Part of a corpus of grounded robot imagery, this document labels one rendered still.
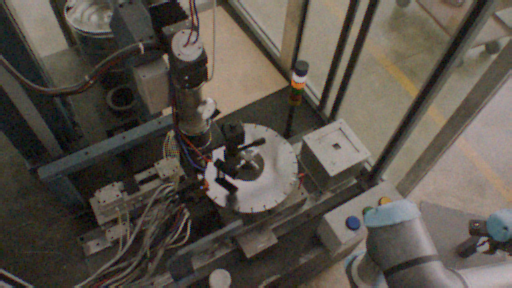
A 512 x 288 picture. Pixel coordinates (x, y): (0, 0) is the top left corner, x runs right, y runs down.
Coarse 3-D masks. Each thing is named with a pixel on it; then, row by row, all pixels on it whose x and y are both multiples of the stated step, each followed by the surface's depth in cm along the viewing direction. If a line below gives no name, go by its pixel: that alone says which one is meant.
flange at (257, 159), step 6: (246, 150) 136; (252, 150) 136; (258, 156) 135; (258, 162) 134; (264, 162) 134; (240, 168) 132; (246, 168) 131; (252, 168) 132; (240, 174) 131; (246, 174) 131; (252, 174) 131; (258, 174) 132
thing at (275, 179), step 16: (256, 128) 142; (272, 144) 139; (288, 144) 139; (224, 160) 135; (272, 160) 136; (288, 160) 136; (208, 176) 131; (224, 176) 131; (272, 176) 133; (288, 176) 133; (208, 192) 128; (224, 192) 128; (240, 192) 129; (256, 192) 129; (272, 192) 130; (288, 192) 130; (240, 208) 126; (256, 208) 126
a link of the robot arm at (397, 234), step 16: (384, 208) 82; (400, 208) 81; (416, 208) 83; (368, 224) 84; (384, 224) 81; (400, 224) 79; (416, 224) 80; (368, 240) 88; (384, 240) 80; (400, 240) 78; (416, 240) 78; (352, 256) 120; (368, 256) 96; (384, 256) 80; (400, 256) 77; (416, 256) 76; (432, 256) 77; (352, 272) 114; (368, 272) 102; (384, 272) 80
